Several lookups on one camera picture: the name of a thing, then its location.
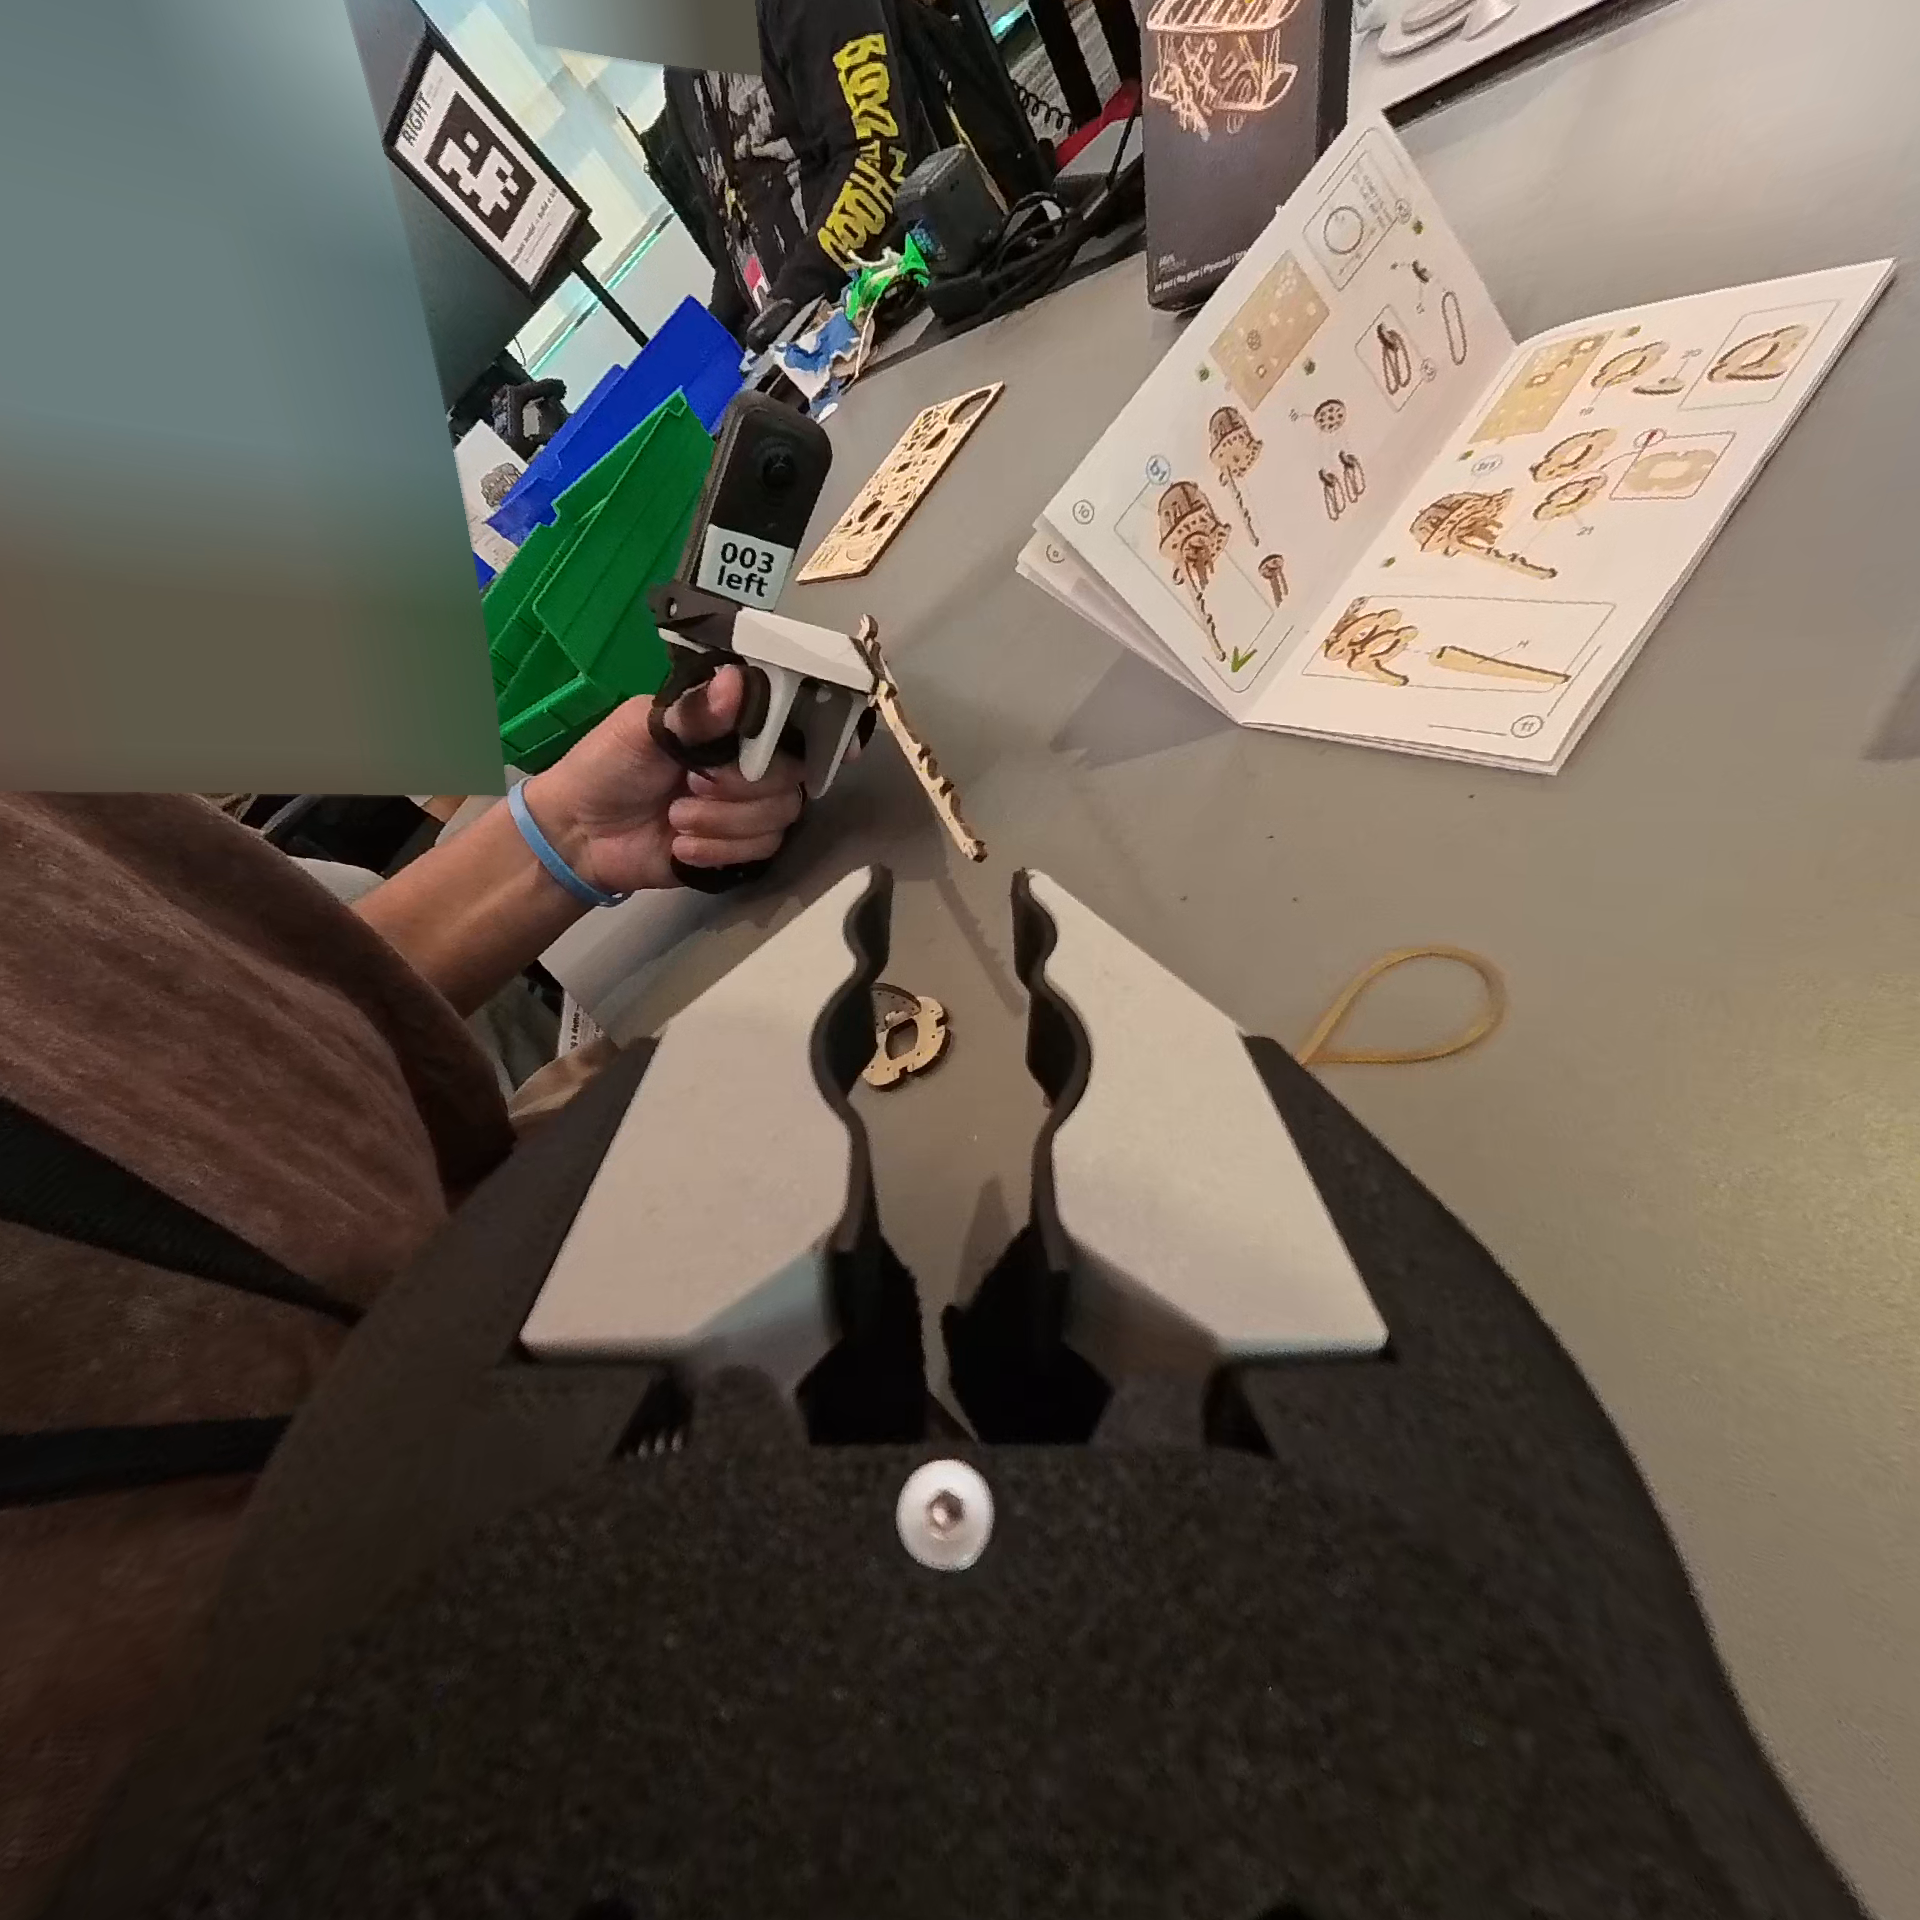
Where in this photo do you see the person's left forearm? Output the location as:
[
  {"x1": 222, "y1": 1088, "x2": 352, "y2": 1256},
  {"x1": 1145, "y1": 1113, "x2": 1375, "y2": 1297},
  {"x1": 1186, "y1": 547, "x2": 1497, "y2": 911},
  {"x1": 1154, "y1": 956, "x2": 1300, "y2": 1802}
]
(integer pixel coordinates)
[{"x1": 348, "y1": 781, "x2": 602, "y2": 1022}]

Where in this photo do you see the stack of green plastic bins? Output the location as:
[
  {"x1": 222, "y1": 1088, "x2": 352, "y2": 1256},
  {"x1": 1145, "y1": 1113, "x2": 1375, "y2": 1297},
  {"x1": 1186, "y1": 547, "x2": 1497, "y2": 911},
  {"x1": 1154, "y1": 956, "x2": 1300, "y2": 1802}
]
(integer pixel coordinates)
[{"x1": 482, "y1": 388, "x2": 740, "y2": 774}]

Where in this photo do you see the blue wristband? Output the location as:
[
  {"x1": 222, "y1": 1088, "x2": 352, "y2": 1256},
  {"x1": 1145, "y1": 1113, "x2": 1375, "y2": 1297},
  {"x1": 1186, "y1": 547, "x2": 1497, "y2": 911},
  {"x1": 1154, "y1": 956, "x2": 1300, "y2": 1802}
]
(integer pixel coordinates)
[{"x1": 506, "y1": 777, "x2": 632, "y2": 909}]

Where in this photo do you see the round wooden model gear part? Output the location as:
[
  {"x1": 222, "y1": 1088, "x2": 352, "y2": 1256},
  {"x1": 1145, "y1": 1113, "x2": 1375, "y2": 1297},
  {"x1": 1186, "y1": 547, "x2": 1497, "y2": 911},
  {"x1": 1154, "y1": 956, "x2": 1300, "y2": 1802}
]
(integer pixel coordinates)
[{"x1": 859, "y1": 983, "x2": 956, "y2": 1092}]

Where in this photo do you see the long notched wooden model stick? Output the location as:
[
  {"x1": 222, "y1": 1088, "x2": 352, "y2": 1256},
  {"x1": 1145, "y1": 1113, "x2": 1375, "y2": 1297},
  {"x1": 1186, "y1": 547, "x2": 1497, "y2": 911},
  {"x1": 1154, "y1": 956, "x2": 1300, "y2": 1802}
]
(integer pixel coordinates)
[{"x1": 852, "y1": 613, "x2": 991, "y2": 867}]

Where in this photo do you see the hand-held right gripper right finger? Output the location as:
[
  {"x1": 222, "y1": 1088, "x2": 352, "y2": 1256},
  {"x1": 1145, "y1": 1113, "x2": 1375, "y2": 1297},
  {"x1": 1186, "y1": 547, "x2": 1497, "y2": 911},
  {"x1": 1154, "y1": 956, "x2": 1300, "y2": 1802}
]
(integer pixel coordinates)
[{"x1": 1013, "y1": 867, "x2": 1390, "y2": 1370}]

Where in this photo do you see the laser-cut wooden parts sheet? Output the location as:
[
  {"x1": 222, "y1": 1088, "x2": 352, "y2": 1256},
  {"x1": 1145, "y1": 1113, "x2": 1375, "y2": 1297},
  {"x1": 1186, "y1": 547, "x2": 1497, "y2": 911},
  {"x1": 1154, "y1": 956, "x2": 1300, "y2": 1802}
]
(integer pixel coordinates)
[{"x1": 795, "y1": 381, "x2": 1007, "y2": 588}]

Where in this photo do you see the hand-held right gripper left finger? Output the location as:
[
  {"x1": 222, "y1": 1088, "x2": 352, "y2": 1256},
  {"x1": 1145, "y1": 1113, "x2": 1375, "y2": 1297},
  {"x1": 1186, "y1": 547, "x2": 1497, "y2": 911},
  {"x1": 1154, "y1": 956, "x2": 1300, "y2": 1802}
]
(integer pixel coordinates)
[{"x1": 516, "y1": 863, "x2": 902, "y2": 1370}]

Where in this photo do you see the person's brown sweater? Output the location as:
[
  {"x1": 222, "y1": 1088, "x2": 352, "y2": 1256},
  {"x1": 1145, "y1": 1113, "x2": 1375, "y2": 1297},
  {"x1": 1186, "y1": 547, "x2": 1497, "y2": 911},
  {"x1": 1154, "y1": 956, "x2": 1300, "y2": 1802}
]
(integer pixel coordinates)
[{"x1": 0, "y1": 792, "x2": 520, "y2": 1920}]

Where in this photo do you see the dark model kit box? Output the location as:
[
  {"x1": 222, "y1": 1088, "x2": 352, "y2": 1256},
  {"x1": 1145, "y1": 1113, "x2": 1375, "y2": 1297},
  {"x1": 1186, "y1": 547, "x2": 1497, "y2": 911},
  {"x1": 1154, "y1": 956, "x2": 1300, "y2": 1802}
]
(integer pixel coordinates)
[{"x1": 1140, "y1": 0, "x2": 1359, "y2": 313}]

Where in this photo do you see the blue plastic bin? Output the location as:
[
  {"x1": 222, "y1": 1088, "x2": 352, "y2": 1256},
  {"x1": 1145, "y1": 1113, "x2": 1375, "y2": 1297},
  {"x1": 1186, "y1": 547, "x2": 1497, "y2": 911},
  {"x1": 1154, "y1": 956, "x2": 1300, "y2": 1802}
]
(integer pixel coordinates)
[{"x1": 472, "y1": 295, "x2": 748, "y2": 590}]

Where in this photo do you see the black cables bundle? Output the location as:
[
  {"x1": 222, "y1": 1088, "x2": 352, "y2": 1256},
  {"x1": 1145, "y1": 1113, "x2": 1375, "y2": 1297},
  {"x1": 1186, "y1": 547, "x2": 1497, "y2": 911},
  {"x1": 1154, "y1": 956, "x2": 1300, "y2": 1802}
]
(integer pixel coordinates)
[{"x1": 931, "y1": 90, "x2": 1149, "y2": 324}]

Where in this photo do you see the black shoulder strap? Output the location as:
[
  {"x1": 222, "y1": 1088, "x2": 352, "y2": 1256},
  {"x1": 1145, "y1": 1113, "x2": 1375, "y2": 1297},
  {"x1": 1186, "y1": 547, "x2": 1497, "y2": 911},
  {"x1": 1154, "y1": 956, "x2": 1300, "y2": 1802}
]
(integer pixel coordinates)
[{"x1": 0, "y1": 1099, "x2": 364, "y2": 1506}]

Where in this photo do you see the open instruction booklet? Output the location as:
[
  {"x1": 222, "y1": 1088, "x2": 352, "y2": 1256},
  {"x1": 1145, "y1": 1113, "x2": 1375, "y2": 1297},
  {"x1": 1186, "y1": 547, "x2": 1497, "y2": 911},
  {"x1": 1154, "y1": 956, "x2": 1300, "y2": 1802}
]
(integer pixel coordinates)
[{"x1": 1016, "y1": 113, "x2": 1899, "y2": 777}]

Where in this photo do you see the yellow rubber band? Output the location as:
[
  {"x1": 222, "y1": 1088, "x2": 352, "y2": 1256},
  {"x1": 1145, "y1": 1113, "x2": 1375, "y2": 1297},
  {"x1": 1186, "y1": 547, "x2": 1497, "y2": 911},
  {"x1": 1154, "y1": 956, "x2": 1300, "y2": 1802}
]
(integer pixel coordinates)
[{"x1": 1297, "y1": 945, "x2": 1506, "y2": 1068}]

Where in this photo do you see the black framed marker sign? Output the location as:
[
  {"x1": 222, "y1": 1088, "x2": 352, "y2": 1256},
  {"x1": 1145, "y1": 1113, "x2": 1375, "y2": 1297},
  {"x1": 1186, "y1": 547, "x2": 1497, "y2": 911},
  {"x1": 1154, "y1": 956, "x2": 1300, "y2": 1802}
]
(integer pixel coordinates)
[{"x1": 382, "y1": 32, "x2": 598, "y2": 295}]

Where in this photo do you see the person's left hand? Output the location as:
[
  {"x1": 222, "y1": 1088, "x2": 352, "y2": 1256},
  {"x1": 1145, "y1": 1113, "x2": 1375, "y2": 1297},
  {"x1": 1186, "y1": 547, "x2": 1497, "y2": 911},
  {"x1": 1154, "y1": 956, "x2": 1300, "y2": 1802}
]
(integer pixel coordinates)
[{"x1": 577, "y1": 666, "x2": 813, "y2": 902}]

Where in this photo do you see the green plastic clamp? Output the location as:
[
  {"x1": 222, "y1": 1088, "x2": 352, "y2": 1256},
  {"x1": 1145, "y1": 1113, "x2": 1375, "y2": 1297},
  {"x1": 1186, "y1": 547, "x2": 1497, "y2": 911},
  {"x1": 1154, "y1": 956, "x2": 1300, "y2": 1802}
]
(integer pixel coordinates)
[{"x1": 843, "y1": 232, "x2": 936, "y2": 324}]

